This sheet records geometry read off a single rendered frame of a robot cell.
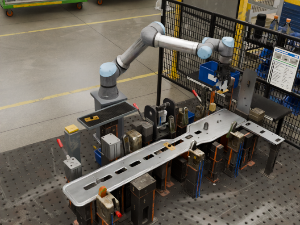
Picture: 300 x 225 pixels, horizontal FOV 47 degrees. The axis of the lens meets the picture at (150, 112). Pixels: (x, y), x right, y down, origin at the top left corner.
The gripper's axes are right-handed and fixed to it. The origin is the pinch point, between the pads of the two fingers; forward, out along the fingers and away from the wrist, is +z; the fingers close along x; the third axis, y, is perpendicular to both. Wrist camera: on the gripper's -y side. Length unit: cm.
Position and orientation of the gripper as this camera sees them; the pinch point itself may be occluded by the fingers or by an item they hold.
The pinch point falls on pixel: (222, 88)
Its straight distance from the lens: 236.8
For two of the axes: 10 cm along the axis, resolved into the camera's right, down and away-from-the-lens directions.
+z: -0.3, 8.5, 5.3
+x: 6.5, 4.2, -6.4
